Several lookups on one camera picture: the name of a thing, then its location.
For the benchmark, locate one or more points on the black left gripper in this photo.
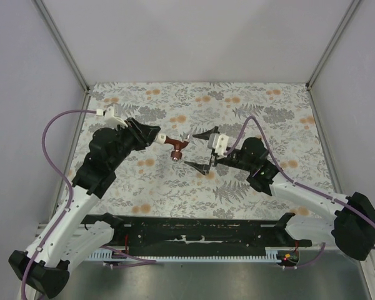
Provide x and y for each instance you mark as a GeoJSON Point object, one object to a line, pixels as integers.
{"type": "Point", "coordinates": [143, 134]}

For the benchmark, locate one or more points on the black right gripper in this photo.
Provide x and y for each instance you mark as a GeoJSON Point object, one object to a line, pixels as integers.
{"type": "Point", "coordinates": [204, 169]}

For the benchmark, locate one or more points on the white pipe elbow fitting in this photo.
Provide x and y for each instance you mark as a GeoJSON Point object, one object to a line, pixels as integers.
{"type": "Point", "coordinates": [160, 138]}

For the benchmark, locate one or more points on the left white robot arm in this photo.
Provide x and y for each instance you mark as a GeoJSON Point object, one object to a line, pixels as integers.
{"type": "Point", "coordinates": [42, 266]}

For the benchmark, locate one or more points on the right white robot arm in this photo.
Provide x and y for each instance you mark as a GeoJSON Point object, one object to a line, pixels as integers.
{"type": "Point", "coordinates": [347, 222]}

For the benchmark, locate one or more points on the floral patterned table mat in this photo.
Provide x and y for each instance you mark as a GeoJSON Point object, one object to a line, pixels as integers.
{"type": "Point", "coordinates": [149, 183]}

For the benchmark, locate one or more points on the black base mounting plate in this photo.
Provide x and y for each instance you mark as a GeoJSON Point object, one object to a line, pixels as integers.
{"type": "Point", "coordinates": [166, 236]}

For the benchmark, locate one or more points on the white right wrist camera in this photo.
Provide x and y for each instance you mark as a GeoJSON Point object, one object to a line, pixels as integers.
{"type": "Point", "coordinates": [218, 143]}

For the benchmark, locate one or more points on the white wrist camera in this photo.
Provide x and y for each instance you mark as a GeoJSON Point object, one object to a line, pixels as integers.
{"type": "Point", "coordinates": [218, 143]}
{"type": "Point", "coordinates": [112, 116]}

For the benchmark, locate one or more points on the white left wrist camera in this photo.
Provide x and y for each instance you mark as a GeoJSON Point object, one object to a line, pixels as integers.
{"type": "Point", "coordinates": [112, 116]}

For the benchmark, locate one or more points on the white slotted cable duct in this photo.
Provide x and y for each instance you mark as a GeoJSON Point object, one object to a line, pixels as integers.
{"type": "Point", "coordinates": [105, 255]}

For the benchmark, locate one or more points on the left aluminium frame post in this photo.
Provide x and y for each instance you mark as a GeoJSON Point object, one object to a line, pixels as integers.
{"type": "Point", "coordinates": [61, 44]}

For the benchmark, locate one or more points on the aluminium frame post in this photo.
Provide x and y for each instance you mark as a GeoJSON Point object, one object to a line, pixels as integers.
{"type": "Point", "coordinates": [61, 44]}
{"type": "Point", "coordinates": [345, 21]}

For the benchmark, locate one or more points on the right aluminium frame post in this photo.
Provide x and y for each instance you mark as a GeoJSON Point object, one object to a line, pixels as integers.
{"type": "Point", "coordinates": [345, 21]}

